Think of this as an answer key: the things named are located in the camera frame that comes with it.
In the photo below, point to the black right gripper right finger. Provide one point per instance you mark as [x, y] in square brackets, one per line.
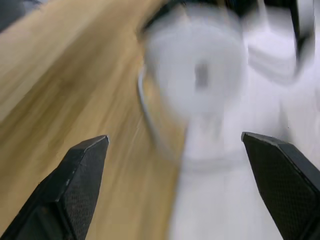
[282, 185]

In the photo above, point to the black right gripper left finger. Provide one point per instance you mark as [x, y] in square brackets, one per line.
[62, 190]

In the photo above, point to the white mosquito repellent heater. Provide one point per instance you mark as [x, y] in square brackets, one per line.
[193, 75]

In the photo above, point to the white power strip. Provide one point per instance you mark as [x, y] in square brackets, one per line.
[237, 150]

